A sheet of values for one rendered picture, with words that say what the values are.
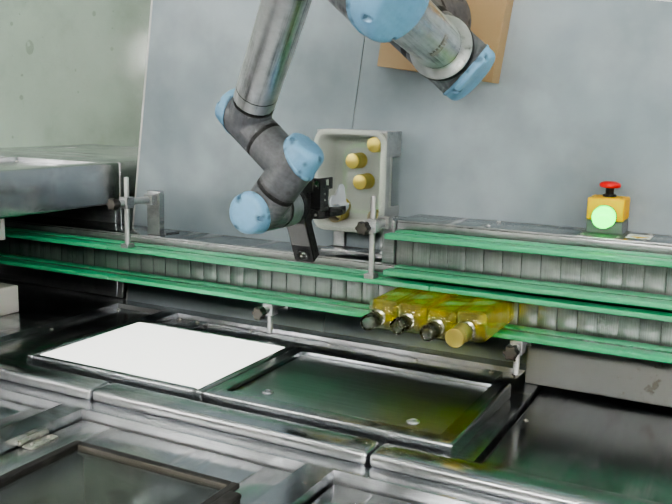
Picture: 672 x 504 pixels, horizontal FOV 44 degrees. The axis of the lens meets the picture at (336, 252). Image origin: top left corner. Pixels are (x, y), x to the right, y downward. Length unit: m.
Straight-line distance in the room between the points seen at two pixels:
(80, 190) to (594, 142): 1.25
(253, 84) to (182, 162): 0.79
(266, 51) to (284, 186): 0.23
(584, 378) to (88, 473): 0.93
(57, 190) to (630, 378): 1.38
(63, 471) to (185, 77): 1.13
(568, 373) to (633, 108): 0.53
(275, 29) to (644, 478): 0.89
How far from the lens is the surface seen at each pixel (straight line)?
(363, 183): 1.85
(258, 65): 1.39
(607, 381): 1.69
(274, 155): 1.44
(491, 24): 1.77
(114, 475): 1.35
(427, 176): 1.86
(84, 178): 2.22
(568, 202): 1.77
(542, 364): 1.71
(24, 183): 2.09
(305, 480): 1.26
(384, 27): 1.20
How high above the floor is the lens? 2.48
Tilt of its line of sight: 61 degrees down
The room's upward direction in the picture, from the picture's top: 107 degrees counter-clockwise
